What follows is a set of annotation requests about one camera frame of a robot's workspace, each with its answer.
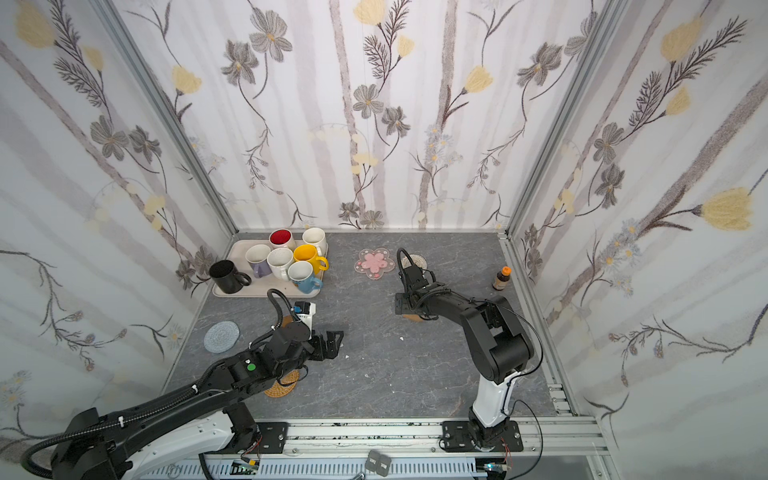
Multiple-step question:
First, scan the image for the black mug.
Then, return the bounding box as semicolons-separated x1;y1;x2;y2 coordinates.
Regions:
208;260;252;295

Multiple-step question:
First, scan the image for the grey blue round coaster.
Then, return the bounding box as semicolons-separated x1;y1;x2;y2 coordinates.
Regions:
203;321;240;354

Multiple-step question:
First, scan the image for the white mug back right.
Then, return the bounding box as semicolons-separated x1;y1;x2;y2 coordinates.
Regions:
302;227;328;256

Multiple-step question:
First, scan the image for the beige plastic tray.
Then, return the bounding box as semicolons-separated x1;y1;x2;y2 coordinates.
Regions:
212;239;321;299

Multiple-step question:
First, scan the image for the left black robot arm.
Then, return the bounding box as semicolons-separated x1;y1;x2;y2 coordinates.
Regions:
20;289;344;479

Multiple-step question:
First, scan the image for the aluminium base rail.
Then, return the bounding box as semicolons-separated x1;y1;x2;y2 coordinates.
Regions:
146;413;620;479

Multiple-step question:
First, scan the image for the pink cherry blossom coaster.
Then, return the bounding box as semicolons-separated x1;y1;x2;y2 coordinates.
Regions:
354;248;395;280

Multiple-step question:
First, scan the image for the blue mug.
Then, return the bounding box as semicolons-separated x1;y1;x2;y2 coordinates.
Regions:
288;261;323;295

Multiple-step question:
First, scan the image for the white braided round coaster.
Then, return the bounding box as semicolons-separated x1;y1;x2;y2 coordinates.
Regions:
400;254;428;270

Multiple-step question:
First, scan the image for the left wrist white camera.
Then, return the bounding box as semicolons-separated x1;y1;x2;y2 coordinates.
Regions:
293;301;316;330

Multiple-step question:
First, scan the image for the woven rattan round coaster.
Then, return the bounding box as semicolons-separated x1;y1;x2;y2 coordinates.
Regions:
264;370;301;398

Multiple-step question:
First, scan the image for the lavender mug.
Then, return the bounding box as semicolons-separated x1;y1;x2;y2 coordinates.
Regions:
245;244;272;279

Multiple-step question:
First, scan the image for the red interior white mug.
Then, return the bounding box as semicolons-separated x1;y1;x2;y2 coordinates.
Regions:
268;229;296;250

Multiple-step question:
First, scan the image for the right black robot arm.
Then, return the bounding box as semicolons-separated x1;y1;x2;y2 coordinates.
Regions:
395;248;536;452

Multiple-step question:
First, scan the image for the yellow mug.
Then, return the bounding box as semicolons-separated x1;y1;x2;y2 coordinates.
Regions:
294;244;329;275

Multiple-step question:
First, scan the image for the white mug centre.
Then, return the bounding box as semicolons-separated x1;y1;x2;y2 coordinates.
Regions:
267;247;294;281

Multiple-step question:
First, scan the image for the small brown bottle orange cap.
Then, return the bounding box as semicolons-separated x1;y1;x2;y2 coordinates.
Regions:
492;266;512;291

